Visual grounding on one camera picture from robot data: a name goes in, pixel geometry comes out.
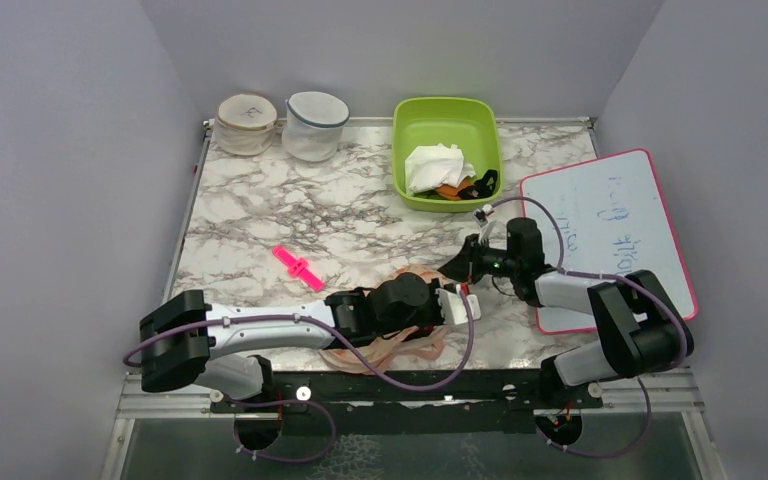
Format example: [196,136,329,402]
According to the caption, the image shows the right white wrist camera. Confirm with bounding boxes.
[473,204,497,246]

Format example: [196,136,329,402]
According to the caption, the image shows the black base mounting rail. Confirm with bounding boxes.
[210,369,603,437]

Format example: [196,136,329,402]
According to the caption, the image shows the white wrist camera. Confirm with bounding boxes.
[436,288,482,327]
[473,204,497,246]

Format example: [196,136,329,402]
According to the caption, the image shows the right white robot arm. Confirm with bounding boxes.
[439,217,694,407]

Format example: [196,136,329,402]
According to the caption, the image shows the pink plastic clip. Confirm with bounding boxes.
[272,245,325,292]

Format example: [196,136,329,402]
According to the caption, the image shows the crumpled white cloth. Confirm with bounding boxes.
[404,143,476,194]

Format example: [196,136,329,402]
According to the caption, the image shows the pink framed whiteboard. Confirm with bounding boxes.
[520,149,698,320]

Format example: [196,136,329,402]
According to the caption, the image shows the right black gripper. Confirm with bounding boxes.
[437,233,520,284]

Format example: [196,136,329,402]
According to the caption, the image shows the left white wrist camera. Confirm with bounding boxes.
[436,288,482,327]

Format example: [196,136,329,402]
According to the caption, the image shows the beige round laundry bag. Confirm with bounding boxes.
[213,93,278,156]

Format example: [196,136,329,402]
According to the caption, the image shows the green plastic bin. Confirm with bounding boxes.
[391,96,505,213]

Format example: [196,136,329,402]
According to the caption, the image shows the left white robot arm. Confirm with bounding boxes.
[124,272,471,411]

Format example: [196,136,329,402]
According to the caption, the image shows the orange and black items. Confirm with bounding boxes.
[419,170,499,201]

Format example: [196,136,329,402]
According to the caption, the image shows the floral mesh laundry bag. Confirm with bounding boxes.
[319,264,451,375]

